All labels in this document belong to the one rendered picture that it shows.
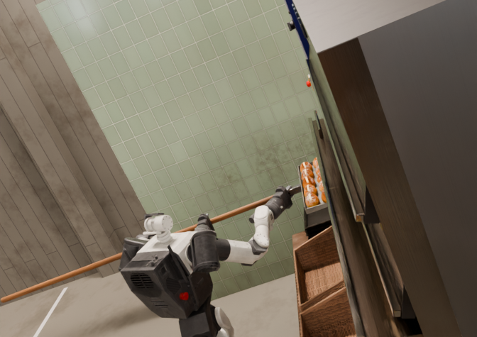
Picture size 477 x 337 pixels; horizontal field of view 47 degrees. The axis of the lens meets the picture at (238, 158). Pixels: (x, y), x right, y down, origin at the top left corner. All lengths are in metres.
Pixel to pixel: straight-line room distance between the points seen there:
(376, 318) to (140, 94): 2.87
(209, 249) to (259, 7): 2.03
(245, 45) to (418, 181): 2.81
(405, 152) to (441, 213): 0.15
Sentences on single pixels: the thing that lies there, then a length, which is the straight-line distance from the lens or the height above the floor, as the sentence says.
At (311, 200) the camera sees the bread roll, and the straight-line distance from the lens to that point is 2.54.
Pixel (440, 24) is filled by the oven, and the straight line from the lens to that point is 1.03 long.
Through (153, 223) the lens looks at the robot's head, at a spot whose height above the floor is 1.50.
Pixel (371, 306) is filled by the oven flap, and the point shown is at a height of 1.40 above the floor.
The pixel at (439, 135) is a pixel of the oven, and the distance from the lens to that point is 1.08.
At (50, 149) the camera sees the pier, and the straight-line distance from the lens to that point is 5.57.
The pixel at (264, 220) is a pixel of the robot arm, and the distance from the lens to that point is 2.53.
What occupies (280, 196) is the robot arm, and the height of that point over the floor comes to 1.23.
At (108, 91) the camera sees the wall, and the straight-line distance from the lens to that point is 4.03.
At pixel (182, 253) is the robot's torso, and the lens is 2.25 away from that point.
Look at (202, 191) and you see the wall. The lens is 4.14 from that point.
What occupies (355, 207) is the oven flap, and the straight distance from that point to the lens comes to 1.22.
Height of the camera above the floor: 2.29
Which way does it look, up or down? 18 degrees down
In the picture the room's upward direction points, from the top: 24 degrees counter-clockwise
